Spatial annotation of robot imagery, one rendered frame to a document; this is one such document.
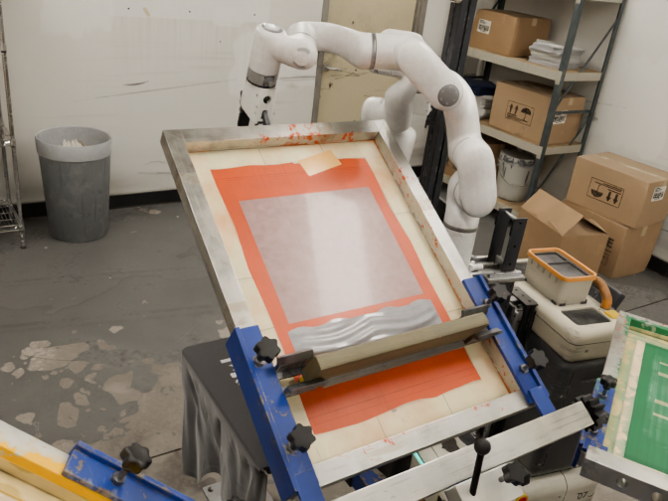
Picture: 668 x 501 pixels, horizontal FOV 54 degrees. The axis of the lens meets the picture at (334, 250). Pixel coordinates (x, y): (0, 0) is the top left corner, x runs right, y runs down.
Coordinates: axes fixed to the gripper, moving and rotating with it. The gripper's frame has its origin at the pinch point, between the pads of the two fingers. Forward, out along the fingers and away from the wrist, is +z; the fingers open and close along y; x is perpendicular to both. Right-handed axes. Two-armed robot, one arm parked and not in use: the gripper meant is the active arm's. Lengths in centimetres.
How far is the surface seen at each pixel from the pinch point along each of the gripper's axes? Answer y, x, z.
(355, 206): -35.9, -10.8, -2.8
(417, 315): -65, -12, 4
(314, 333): -63, 13, 4
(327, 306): -58, 7, 3
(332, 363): -76, 17, -3
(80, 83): 275, -24, 143
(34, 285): 155, 28, 203
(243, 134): -17.2, 11.5, -11.4
